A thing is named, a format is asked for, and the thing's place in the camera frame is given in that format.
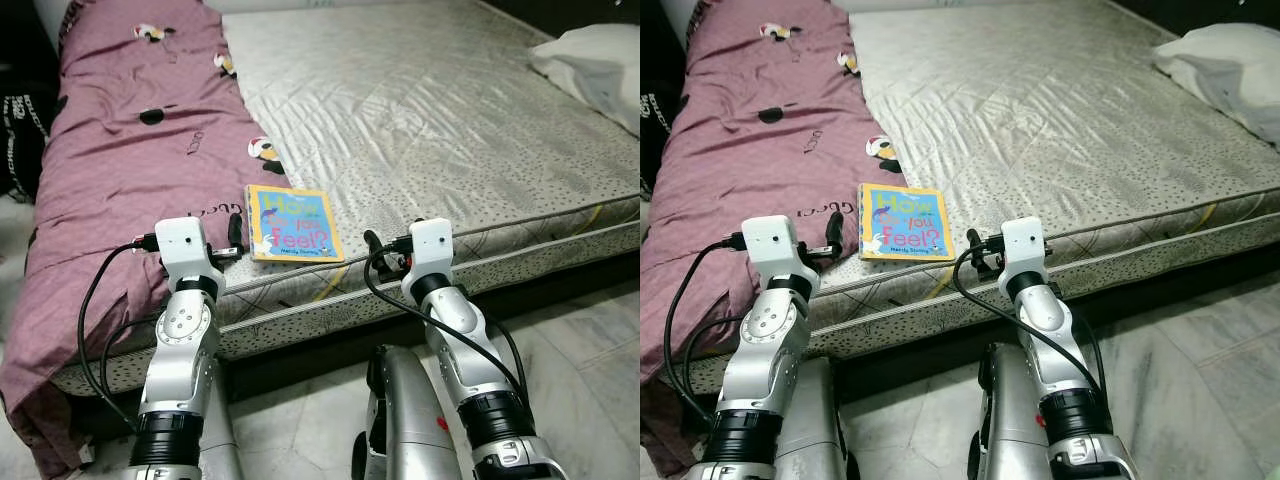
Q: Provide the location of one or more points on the silver right robot leg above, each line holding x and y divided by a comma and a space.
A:
1005, 420
410, 420

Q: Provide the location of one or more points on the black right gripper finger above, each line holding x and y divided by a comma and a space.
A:
972, 244
374, 244

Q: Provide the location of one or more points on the purple blanket with duck prints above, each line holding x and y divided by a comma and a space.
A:
740, 150
120, 150

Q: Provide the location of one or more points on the white grey patterned mattress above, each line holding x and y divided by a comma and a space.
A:
1040, 130
430, 130

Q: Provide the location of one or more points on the colourful children's book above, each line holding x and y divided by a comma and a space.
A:
905, 222
290, 225

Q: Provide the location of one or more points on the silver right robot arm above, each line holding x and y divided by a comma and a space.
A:
470, 350
1055, 350

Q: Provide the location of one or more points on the black bag with white print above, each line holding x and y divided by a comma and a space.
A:
655, 135
20, 130

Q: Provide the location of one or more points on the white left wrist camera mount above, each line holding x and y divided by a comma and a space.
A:
185, 250
772, 248

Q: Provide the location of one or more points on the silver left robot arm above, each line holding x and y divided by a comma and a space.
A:
180, 340
760, 340

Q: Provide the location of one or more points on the white pillow with green print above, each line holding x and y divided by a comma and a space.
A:
600, 70
1230, 70

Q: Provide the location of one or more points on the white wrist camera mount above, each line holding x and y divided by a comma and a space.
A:
432, 248
185, 250
772, 248
1024, 246

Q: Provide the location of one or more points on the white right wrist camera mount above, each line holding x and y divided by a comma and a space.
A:
1024, 246
432, 248

